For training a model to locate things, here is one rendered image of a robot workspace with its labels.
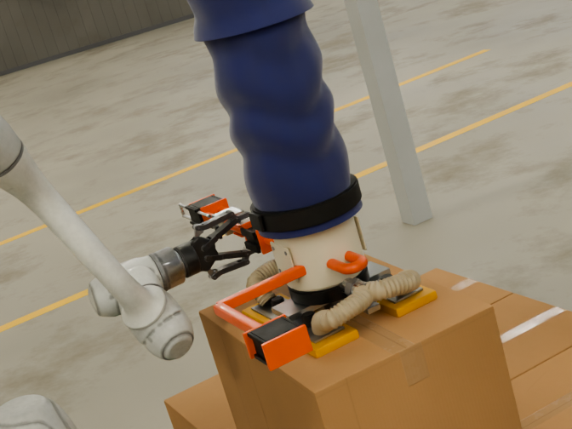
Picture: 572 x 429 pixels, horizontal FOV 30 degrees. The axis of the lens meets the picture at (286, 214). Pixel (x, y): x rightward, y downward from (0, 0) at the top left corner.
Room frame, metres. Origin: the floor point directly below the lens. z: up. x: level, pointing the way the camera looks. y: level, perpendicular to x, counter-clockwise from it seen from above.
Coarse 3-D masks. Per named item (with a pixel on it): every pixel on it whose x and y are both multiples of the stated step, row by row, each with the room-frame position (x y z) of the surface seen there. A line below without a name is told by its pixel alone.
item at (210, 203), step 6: (204, 198) 2.66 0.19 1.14; (210, 198) 2.64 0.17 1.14; (216, 198) 2.63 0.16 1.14; (222, 198) 2.61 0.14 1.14; (192, 204) 2.64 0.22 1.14; (198, 204) 2.62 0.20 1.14; (204, 204) 2.60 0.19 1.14; (210, 204) 2.59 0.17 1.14; (216, 204) 2.60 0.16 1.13; (222, 204) 2.60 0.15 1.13; (204, 210) 2.58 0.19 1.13; (210, 210) 2.59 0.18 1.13; (216, 210) 2.59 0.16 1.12
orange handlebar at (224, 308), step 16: (224, 208) 2.57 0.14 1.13; (272, 240) 2.22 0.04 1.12; (352, 256) 1.98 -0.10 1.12; (288, 272) 1.99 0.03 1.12; (304, 272) 2.00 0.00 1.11; (352, 272) 1.93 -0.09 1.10; (256, 288) 1.96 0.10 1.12; (272, 288) 1.97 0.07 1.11; (224, 304) 1.92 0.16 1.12; (240, 304) 1.94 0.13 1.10; (240, 320) 1.82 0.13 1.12
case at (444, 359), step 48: (288, 288) 2.27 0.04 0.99; (432, 288) 2.04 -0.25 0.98; (240, 336) 2.08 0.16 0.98; (384, 336) 1.88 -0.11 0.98; (432, 336) 1.82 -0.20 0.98; (480, 336) 1.86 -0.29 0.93; (240, 384) 2.15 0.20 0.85; (288, 384) 1.85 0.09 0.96; (336, 384) 1.75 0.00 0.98; (384, 384) 1.78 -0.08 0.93; (432, 384) 1.82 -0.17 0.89; (480, 384) 1.85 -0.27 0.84
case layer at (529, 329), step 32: (480, 288) 2.98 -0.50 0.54; (512, 320) 2.70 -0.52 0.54; (544, 320) 2.65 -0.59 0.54; (512, 352) 2.52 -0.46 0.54; (544, 352) 2.47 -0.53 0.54; (512, 384) 2.36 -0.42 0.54; (544, 384) 2.31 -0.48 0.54; (192, 416) 2.70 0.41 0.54; (224, 416) 2.64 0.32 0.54; (544, 416) 2.17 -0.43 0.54
